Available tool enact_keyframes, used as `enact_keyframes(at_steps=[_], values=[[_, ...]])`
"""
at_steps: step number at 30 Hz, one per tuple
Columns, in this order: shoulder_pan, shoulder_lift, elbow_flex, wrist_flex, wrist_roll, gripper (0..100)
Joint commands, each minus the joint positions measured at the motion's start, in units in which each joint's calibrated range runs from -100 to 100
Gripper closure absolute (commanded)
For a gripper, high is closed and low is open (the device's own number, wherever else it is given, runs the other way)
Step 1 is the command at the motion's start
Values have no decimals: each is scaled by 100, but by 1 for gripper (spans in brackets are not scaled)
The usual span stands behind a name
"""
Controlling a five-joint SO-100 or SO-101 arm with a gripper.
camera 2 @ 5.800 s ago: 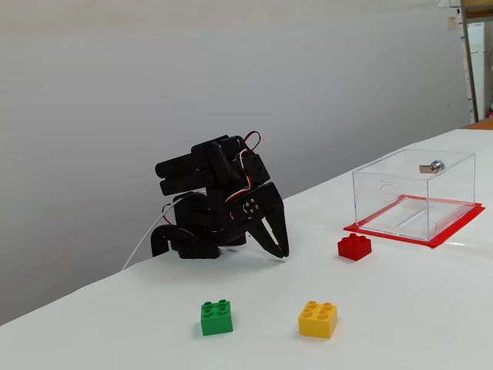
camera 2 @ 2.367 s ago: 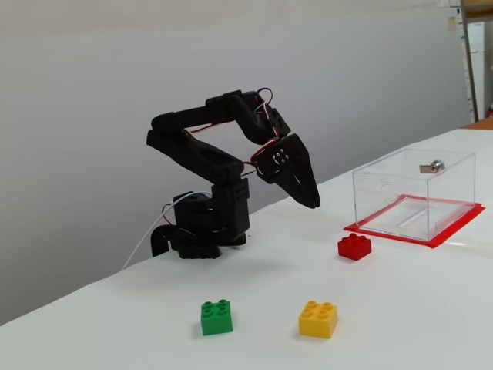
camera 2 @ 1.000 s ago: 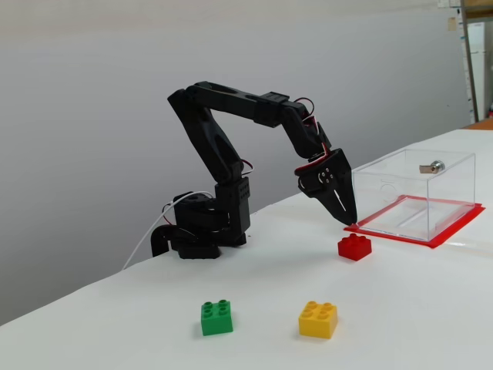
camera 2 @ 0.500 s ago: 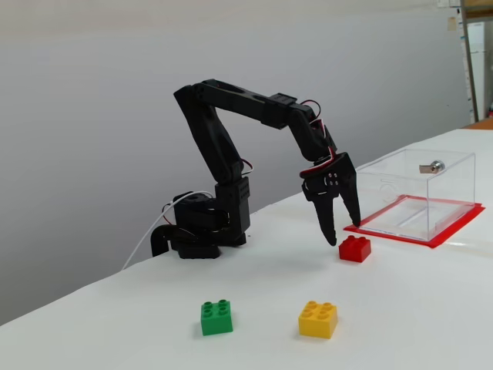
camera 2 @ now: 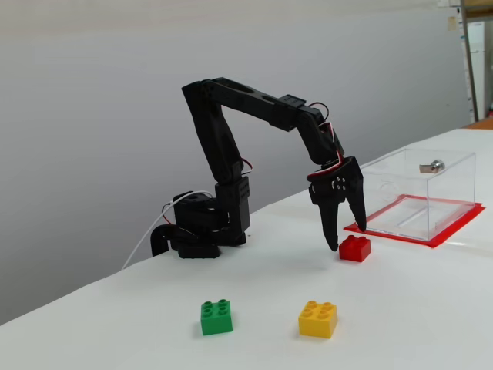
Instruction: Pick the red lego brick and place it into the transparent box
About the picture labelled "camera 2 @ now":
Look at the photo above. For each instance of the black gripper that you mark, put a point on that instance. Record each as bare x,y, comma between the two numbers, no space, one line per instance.
334,191

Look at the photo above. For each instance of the red lego brick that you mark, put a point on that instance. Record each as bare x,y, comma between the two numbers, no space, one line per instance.
354,250

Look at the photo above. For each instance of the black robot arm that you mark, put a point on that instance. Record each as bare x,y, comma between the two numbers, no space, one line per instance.
215,135

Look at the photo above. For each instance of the silver box lock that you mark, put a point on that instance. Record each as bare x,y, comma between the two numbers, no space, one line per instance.
435,165

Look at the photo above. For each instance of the transparent plastic box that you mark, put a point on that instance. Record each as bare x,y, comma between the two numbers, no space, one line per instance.
450,200

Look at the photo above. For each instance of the yellow lego brick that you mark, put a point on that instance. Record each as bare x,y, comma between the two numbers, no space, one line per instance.
317,323

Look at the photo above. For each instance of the green lego brick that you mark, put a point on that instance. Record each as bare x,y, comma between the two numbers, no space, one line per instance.
216,321

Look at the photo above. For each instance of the brown wooden desk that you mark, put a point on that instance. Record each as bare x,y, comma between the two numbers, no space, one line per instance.
481,124

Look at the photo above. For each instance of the black table clamp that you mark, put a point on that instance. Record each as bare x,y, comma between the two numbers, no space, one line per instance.
158,239

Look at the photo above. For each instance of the beige paper note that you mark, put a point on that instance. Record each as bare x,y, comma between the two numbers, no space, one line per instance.
451,23

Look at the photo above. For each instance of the red tape frame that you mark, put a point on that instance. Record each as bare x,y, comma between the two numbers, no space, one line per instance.
454,231

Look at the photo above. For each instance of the grey metal shelf post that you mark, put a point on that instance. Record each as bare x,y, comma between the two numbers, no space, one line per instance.
468,58

